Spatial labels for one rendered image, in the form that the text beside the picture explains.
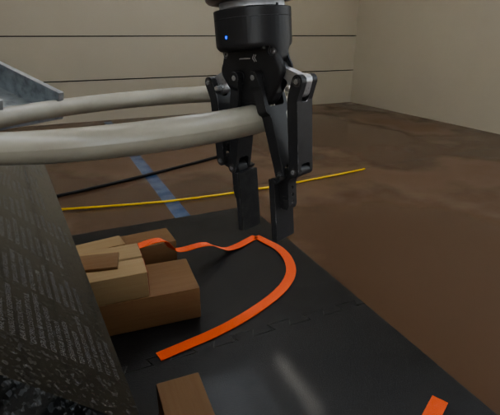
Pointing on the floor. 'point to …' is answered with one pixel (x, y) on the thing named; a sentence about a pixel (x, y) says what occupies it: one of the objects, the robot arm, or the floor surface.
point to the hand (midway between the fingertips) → (264, 205)
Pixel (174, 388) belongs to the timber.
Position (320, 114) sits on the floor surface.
